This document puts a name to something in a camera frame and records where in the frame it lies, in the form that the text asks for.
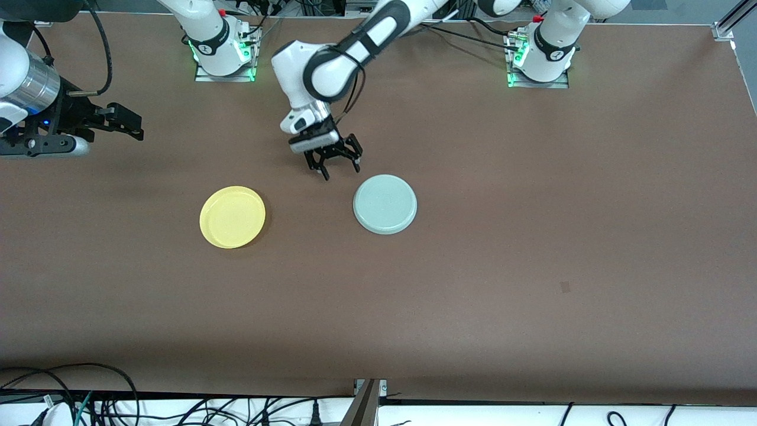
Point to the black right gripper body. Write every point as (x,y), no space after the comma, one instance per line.
(72,112)

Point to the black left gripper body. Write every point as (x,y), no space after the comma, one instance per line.
(332,150)

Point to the pale green round plate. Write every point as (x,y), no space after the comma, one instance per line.
(384,204)

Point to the yellow round plate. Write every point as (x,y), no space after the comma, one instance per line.
(232,217)

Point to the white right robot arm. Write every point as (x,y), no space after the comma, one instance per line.
(207,35)

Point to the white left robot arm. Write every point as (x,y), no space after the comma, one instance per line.
(331,71)

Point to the brown table cover sheet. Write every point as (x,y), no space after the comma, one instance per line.
(378,307)

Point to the slanted aluminium profile bar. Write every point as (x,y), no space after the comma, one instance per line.
(361,411)

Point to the black power plug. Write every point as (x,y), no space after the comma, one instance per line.
(316,417)

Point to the white lower shelf board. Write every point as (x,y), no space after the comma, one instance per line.
(473,417)

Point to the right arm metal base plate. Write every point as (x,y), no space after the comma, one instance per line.
(253,59)

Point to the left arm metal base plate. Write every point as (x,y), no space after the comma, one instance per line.
(535,84)

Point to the small metal corner bracket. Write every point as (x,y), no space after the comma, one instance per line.
(383,387)

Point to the aluminium frame post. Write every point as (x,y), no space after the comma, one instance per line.
(730,21)

